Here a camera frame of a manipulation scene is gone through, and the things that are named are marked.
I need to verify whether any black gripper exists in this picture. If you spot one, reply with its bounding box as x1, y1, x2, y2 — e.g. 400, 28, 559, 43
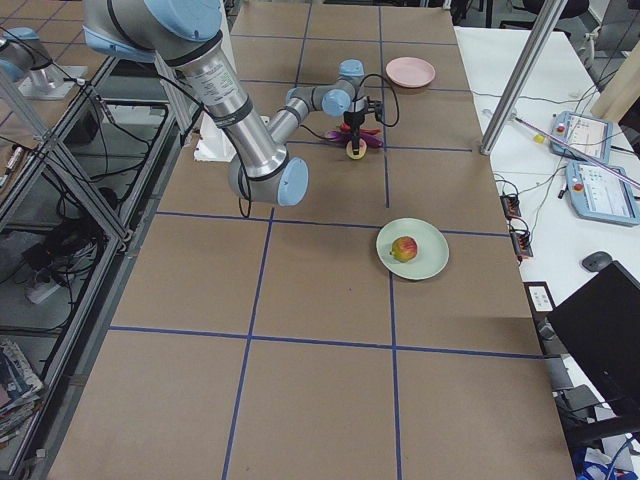
342, 110, 365, 155

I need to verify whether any pink green peach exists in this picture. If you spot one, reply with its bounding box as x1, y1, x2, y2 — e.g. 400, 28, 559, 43
345, 140, 367, 160

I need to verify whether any red pomegranate fruit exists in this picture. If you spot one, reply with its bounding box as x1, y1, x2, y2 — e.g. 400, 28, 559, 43
390, 236, 418, 263

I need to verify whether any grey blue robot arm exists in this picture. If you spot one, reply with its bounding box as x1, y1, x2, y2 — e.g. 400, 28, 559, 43
83, 1, 364, 206

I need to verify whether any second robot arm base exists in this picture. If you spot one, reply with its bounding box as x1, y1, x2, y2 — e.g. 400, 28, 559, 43
1, 27, 88, 100

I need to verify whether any purple eggplant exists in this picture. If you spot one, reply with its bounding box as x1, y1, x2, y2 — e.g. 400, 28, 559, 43
324, 130, 384, 148

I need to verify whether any red chili pepper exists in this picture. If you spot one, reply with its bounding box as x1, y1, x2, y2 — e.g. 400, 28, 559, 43
339, 123, 381, 135

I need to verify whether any pink plate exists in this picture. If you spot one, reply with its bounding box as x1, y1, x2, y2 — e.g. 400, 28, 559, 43
385, 57, 436, 89

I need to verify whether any light green plate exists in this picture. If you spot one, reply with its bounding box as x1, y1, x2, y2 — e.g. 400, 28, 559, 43
376, 218, 449, 281

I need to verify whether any orange black electronics board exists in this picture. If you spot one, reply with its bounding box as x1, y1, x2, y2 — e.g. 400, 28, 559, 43
500, 193, 534, 263

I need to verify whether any upper teach pendant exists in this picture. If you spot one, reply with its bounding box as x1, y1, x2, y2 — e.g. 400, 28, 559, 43
550, 111, 614, 164

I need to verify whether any teach pendant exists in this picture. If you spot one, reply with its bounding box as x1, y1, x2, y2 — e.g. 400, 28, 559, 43
550, 111, 614, 164
565, 160, 639, 226

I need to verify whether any white label card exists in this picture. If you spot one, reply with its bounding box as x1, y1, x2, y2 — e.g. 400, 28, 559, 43
524, 281, 555, 313

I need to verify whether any lower teach pendant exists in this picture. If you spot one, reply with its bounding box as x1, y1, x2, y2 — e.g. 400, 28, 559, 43
565, 160, 639, 226

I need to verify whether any black computer mouse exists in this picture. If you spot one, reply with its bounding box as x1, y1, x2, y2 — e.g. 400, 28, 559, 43
581, 251, 613, 273

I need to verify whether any black laptop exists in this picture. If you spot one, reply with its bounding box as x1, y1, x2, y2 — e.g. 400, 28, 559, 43
547, 261, 639, 415

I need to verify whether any white power strip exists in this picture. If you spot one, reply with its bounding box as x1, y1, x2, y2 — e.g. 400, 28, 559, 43
25, 281, 61, 305

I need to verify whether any stack of magazines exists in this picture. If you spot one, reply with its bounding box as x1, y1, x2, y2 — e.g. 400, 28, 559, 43
1, 336, 44, 448

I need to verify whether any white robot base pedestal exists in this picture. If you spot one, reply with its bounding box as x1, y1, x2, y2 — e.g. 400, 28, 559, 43
194, 112, 236, 163

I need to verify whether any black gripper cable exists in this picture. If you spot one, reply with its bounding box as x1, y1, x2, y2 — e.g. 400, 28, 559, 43
154, 64, 400, 219

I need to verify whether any aluminium frame post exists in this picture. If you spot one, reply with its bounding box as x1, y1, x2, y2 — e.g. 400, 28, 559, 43
479, 0, 567, 156

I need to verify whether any aluminium frame rack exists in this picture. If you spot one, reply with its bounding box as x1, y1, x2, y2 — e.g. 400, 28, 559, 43
1, 59, 182, 479

